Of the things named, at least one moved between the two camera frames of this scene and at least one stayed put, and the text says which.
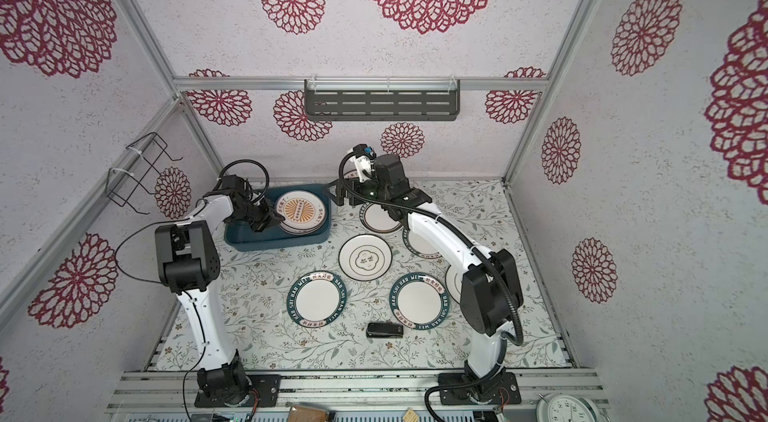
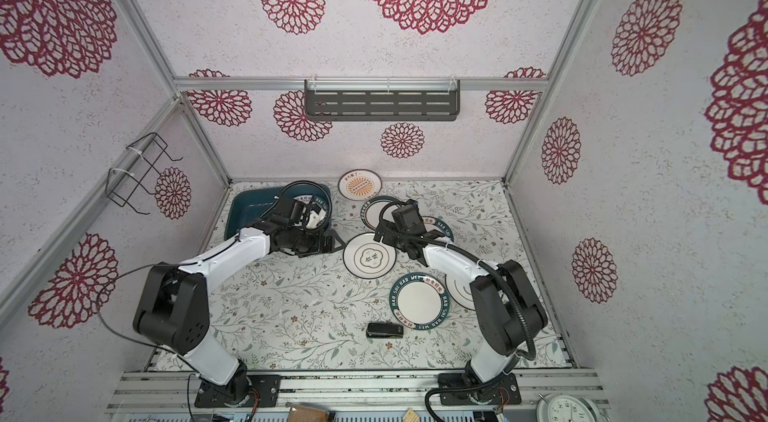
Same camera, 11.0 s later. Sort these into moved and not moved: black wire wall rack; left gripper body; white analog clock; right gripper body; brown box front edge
Moved: left gripper body; right gripper body
Not moved: black wire wall rack; white analog clock; brown box front edge
